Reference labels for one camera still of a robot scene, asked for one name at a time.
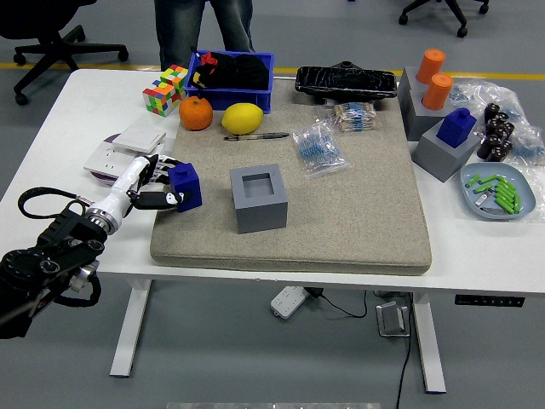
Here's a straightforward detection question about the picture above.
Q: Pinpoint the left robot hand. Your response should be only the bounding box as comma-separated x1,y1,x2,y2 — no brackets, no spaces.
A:
89,153,193,226

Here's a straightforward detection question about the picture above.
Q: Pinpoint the blue square seal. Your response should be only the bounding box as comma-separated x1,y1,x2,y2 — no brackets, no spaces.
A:
166,164,203,213
435,107,477,149

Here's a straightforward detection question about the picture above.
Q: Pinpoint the colourful puzzle cube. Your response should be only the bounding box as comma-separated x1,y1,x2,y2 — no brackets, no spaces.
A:
141,80,183,118
159,64,189,95

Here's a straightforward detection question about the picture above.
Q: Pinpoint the orange fruit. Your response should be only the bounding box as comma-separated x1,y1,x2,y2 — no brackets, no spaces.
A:
178,95,214,131

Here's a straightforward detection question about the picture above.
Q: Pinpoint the yellow lemon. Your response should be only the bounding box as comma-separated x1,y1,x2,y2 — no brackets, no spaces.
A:
221,102,265,135

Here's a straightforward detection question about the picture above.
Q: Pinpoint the grey cube holder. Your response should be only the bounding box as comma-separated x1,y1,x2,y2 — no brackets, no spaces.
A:
397,66,428,127
410,121,482,183
229,163,290,234
406,88,455,142

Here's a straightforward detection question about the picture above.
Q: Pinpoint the blue plastic bin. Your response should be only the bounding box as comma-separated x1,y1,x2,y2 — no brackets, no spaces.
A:
183,50,276,115

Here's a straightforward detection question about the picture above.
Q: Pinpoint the white table leg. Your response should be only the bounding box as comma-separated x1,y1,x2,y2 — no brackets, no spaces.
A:
109,279,152,378
410,292,447,395

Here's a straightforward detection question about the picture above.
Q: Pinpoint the black grey pen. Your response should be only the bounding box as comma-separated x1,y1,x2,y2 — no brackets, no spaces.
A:
223,131,290,141

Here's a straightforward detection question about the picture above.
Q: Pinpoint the black office chair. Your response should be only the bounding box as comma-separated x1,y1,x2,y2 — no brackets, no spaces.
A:
0,0,129,107
398,0,491,38

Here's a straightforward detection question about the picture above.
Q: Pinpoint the person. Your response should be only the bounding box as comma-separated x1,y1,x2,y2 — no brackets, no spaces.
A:
153,0,256,72

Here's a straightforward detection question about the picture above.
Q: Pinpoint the black cloth bag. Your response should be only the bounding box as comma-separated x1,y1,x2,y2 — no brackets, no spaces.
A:
189,51,270,90

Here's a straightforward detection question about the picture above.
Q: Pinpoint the clear bag of blue resistors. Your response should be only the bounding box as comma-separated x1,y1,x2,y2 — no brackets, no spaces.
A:
290,118,353,180

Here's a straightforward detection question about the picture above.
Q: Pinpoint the white power strip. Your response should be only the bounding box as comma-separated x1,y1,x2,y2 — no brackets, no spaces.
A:
270,285,311,320

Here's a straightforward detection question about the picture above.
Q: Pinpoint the grey-brown mat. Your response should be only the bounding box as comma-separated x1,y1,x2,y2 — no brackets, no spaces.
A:
149,78,433,276

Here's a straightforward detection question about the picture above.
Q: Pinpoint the taped resistor bundle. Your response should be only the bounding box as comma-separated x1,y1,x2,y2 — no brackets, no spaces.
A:
315,101,379,134

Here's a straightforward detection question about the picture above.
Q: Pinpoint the black glossy rearview mirror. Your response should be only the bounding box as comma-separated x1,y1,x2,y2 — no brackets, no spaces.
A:
294,60,398,105

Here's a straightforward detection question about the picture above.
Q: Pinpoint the silver metal stand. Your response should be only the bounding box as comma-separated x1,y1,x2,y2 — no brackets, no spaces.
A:
375,300,412,338

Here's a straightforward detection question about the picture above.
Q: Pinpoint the orange cylinder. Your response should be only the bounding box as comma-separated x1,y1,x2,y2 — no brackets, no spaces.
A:
416,48,447,85
421,72,455,111

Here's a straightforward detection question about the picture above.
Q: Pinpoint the blue-grey plate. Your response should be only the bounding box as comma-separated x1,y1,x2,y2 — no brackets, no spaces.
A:
459,162,536,222

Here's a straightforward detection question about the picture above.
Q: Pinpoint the clear plastic bag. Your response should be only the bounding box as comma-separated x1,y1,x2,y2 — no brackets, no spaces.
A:
508,112,545,168
446,78,527,124

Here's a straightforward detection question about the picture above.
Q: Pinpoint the black table control panel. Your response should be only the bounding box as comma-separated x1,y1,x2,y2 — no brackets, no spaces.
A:
454,294,526,308

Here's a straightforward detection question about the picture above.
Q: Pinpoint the white wall socket panel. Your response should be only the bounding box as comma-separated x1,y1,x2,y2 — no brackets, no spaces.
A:
83,141,137,180

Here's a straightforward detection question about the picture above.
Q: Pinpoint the black plug with cord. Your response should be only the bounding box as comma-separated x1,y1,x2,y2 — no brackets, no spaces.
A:
307,287,368,319

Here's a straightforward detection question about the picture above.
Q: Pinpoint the black floor cable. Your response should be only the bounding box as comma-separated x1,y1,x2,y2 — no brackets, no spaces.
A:
394,293,415,409

